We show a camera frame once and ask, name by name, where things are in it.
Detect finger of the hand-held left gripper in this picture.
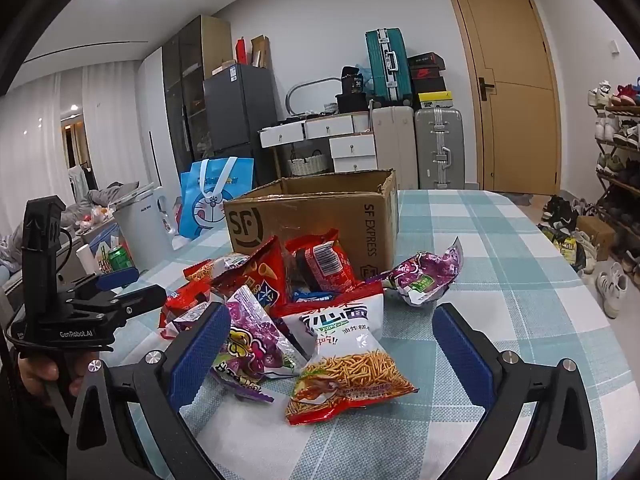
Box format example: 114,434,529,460
72,266,141,295
67,284,167,330

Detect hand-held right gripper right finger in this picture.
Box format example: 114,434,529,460
431,302,593,480

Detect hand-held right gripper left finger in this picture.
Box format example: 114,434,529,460
67,302,233,480

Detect red yellow snack packet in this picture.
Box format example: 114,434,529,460
160,280,221,332

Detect purple snack bag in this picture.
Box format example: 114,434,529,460
210,285,306,403
381,236,467,307

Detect small orange red packet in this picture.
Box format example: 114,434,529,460
182,259,221,284

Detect pale snack packet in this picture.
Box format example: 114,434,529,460
214,254,252,281

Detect red cone chips bag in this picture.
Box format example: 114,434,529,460
212,235,288,318

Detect white orange noodle snack bag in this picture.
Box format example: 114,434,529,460
272,287,420,427

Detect blue cookie packet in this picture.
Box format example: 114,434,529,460
290,287,331,304

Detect red snack bag white label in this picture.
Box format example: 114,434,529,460
285,228,358,296

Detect person's left hand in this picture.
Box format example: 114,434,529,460
19,352,101,398

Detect green bottle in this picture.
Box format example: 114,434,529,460
107,245,133,272

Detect white cylindrical container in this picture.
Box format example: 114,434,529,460
76,244,101,276

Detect grey clothes pile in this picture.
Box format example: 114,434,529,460
75,180,141,212

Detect blue cartoon tote bag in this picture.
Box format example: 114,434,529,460
179,156,256,241

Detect white curtains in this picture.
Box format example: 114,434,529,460
10,60,141,196

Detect white sneaker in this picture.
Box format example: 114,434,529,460
597,262,627,292
602,280,630,319

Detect white wardrobe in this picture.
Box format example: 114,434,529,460
137,47,168,191

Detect heap of dark shoes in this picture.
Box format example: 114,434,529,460
537,195,601,276

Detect small brown cardboard box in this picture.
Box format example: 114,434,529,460
575,215,617,261

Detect grey refrigerator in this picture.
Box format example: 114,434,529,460
202,64,281,158

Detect dark glass cabinet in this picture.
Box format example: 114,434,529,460
162,15,233,181

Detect silver suitcase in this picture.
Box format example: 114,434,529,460
414,106,466,190

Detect woven basket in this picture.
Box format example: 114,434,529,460
287,150,333,177

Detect beige suitcase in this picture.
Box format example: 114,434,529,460
370,105,418,191

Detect wooden shoe rack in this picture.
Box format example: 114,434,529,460
592,95,640,271

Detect white drawer unit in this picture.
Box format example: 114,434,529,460
329,132,377,173

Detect white vanity desk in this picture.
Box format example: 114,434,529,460
258,110,376,161

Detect yellow black box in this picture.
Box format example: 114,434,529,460
417,91,454,109

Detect oval mirror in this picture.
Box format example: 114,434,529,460
286,78,343,120

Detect tall brown cardboard box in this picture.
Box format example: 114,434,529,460
250,35,271,70

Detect shoe rack with shoes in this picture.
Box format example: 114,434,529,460
587,77,640,281

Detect black square box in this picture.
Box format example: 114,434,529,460
336,92,371,114

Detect black labelled box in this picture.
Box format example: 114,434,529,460
341,66,365,95

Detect teal suitcase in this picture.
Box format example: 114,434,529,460
365,28,413,106

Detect wooden door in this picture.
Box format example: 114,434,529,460
444,0,561,196

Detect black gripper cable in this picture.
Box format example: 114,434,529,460
56,227,75,283

